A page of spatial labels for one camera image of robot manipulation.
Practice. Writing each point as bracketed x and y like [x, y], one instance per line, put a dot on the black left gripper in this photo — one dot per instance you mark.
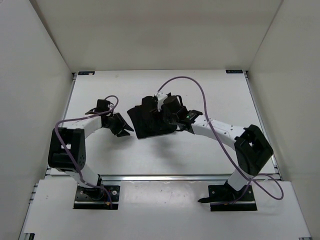
[119, 131]

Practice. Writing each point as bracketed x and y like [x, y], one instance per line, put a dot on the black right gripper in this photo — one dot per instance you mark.
[163, 109]

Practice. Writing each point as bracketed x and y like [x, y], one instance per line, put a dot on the black skirt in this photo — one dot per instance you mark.
[148, 121]

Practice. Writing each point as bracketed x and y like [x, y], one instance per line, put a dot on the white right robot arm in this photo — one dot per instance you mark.
[251, 147]

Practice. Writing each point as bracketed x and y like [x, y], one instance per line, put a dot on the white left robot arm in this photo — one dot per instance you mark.
[67, 151]

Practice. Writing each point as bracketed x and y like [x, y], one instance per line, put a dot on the right corner label sticker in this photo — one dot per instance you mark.
[234, 71]

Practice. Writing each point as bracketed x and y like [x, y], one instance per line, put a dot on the corner label sticker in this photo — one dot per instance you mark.
[86, 73]
[234, 71]

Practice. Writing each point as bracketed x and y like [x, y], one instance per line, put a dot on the left corner label sticker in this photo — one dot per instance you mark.
[86, 73]

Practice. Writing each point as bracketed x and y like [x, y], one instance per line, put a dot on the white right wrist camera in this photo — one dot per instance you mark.
[160, 98]

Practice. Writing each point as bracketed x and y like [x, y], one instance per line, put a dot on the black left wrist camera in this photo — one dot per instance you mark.
[102, 105]

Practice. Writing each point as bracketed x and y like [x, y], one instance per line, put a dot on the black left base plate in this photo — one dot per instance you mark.
[97, 199]

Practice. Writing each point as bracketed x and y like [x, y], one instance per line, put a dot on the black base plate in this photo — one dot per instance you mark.
[223, 198]
[97, 199]

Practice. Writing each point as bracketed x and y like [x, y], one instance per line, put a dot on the aluminium table edge rail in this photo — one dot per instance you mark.
[167, 178]

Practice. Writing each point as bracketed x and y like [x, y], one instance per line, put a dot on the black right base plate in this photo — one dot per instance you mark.
[223, 198]

